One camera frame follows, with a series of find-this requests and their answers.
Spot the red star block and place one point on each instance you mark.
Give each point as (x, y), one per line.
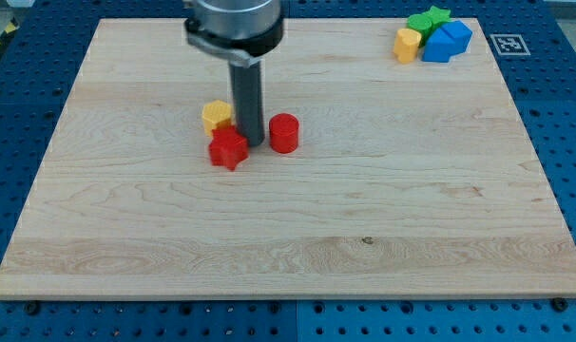
(228, 148)

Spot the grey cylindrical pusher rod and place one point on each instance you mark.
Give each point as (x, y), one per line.
(247, 97)

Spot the wooden board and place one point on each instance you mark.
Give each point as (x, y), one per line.
(410, 181)

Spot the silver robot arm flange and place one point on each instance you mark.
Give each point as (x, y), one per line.
(237, 31)

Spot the red cylinder block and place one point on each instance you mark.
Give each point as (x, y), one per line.
(284, 133)

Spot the green cylinder block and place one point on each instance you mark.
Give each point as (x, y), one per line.
(421, 23)

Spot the green star block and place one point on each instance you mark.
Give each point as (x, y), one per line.
(438, 16)

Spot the blue crescent block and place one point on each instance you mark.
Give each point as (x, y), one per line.
(439, 47)

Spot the yellow black hazard tape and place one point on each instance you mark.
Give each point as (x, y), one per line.
(7, 35)

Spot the blue cube block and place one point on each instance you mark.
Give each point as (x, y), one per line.
(460, 35)

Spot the yellow hexagon block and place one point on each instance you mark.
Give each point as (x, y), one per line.
(216, 115)

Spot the yellow heart block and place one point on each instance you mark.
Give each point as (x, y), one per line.
(406, 45)

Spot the white fiducial marker tag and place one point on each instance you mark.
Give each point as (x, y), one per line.
(508, 44)

